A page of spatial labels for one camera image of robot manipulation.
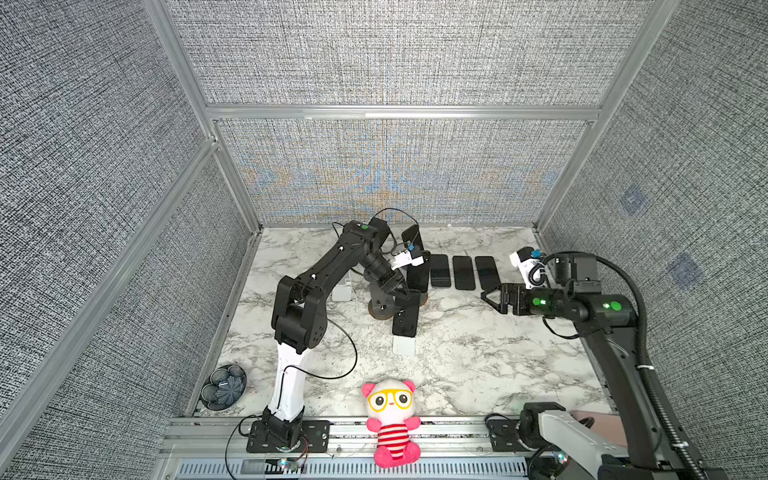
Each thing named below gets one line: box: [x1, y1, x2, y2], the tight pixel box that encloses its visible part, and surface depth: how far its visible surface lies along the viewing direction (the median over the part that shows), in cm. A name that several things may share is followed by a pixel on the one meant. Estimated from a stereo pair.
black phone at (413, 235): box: [401, 224, 425, 260], surface depth 97 cm
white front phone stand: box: [392, 336, 416, 358], surface depth 89 cm
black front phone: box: [392, 290, 421, 337], surface depth 85 cm
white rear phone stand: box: [332, 276, 352, 301], surface depth 100 cm
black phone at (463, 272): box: [452, 255, 476, 291], surface depth 108 cm
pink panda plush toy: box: [362, 378, 421, 468], surface depth 73 cm
